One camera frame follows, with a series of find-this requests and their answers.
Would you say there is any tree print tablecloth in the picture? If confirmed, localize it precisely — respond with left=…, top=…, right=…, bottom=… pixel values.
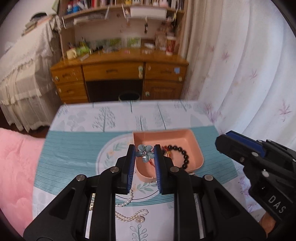
left=32, top=100, right=264, bottom=241

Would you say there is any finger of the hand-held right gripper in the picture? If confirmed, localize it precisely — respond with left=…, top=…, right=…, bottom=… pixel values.
left=215, top=134, right=264, bottom=167
left=225, top=130, right=267, bottom=157

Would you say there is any pink plastic tray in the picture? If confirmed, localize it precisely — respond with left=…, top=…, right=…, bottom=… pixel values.
left=132, top=129, right=204, bottom=183

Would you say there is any white lace cover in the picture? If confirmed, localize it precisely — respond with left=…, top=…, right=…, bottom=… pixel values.
left=0, top=15, right=62, bottom=132

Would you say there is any black trash bin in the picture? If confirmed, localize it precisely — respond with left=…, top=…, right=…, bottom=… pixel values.
left=118, top=92, right=141, bottom=102

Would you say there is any white floral curtain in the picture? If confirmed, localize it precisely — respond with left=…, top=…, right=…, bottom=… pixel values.
left=180, top=0, right=296, bottom=149

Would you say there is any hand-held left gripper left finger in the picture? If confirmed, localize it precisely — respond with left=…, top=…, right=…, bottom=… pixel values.
left=23, top=144, right=136, bottom=241

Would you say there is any stack of books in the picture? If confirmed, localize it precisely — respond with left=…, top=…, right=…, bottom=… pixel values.
left=22, top=13, right=54, bottom=36

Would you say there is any blue flower hair clip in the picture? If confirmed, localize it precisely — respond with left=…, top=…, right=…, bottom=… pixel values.
left=136, top=144, right=155, bottom=163

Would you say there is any red label jar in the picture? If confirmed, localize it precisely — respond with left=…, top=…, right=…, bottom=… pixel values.
left=166, top=36, right=176, bottom=55

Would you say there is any row of books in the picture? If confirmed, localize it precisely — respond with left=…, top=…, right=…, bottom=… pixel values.
left=65, top=0, right=185, bottom=11

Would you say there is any white pearl necklace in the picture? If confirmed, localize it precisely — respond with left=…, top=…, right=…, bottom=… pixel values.
left=115, top=189, right=149, bottom=224

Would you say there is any pink blanket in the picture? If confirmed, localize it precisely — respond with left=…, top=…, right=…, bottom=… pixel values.
left=0, top=127, right=47, bottom=232

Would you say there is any black bead bracelet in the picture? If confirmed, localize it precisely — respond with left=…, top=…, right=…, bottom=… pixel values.
left=167, top=145, right=190, bottom=169

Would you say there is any wooden desk with hutch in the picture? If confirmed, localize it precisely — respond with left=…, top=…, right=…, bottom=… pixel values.
left=50, top=4, right=189, bottom=104

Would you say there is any red string bracelet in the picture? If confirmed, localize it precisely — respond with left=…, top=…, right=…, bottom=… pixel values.
left=150, top=146, right=173, bottom=166

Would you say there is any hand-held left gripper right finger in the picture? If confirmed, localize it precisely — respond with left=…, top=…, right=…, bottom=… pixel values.
left=154, top=144, right=269, bottom=241

